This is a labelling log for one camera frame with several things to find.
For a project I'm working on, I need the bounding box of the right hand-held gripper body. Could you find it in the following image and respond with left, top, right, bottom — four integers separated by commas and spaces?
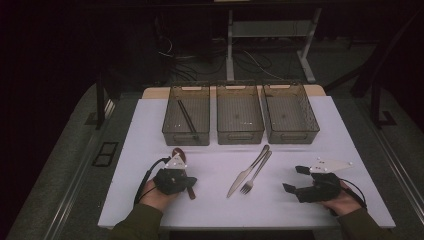
294, 157, 354, 204

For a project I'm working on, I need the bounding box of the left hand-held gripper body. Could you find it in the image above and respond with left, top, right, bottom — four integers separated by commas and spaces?
153, 152, 198, 196

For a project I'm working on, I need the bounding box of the brown wooden spoon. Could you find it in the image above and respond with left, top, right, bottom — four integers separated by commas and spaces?
171, 147, 197, 201

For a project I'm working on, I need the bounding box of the steel fork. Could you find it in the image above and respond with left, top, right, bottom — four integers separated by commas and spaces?
239, 150, 273, 196

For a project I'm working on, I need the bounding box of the steel table knife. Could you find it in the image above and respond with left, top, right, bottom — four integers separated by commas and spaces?
226, 144, 270, 199

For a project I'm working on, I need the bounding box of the smoky transparent plastic bin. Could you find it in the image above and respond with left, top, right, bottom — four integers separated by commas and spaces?
261, 82, 321, 145
215, 82, 266, 146
161, 83, 211, 147

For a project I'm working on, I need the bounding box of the black chopstick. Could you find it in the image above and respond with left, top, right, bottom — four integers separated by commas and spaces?
176, 99, 196, 139
179, 99, 199, 140

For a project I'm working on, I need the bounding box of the person's left hand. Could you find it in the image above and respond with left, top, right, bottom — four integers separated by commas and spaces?
139, 179, 180, 213

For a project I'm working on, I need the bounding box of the person's right hand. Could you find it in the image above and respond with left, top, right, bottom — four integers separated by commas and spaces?
320, 180, 364, 218

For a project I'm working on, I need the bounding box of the black metal stand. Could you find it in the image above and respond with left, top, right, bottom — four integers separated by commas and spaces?
369, 78, 398, 130
94, 64, 117, 131

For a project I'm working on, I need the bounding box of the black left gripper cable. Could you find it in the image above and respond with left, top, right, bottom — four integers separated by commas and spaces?
133, 155, 172, 207

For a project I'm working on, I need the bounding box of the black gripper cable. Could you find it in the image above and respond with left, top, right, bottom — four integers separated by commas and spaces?
133, 155, 172, 207
339, 178, 368, 210

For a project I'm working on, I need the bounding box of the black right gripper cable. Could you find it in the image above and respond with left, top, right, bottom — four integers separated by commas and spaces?
339, 178, 368, 210

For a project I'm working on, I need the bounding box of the black floor socket frame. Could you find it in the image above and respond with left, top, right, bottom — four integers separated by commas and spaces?
91, 141, 120, 168

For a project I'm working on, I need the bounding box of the tangle of floor cables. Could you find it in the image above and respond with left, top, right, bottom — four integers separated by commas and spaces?
154, 34, 288, 83

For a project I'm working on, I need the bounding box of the white metal desk frame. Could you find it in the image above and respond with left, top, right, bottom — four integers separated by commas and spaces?
225, 8, 323, 85

